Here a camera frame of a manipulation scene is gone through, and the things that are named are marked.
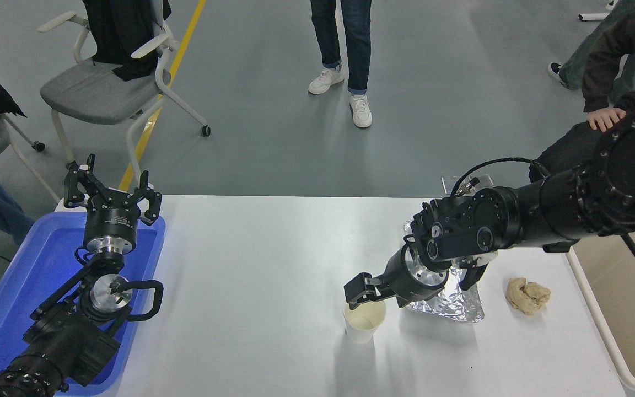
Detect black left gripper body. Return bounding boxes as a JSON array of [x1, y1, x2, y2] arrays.
[[84, 198, 141, 239]]

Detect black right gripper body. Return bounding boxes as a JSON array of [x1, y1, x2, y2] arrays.
[[379, 247, 443, 309]]

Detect white paper cup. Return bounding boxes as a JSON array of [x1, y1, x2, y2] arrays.
[[343, 298, 388, 344]]

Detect seated person's hand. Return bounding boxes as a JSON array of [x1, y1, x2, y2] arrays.
[[587, 107, 627, 133]]

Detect silver foil tray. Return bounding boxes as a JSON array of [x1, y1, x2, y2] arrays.
[[403, 219, 485, 323]]

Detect grey chair with castors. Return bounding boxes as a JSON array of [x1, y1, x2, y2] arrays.
[[0, 113, 62, 203]]

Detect blue plastic tray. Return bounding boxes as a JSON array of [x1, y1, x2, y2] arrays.
[[0, 211, 166, 396]]

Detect crumpled tan paper ball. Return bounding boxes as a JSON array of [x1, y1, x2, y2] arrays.
[[505, 277, 552, 316]]

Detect black jacket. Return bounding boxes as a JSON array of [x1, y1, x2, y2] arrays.
[[82, 0, 172, 82]]

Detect large pale bin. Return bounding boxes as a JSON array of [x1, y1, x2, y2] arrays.
[[566, 223, 635, 397]]

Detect standing person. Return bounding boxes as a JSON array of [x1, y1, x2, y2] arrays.
[[308, 0, 374, 130]]

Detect person in pale trousers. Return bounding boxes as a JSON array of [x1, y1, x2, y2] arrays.
[[547, 0, 635, 103]]

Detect seated person in black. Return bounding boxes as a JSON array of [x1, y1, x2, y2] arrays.
[[528, 0, 635, 183]]

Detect white furniture base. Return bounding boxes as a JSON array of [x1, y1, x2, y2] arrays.
[[579, 0, 617, 22]]

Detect grey chair with white frame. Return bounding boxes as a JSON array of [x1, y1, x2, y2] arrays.
[[36, 0, 212, 185]]

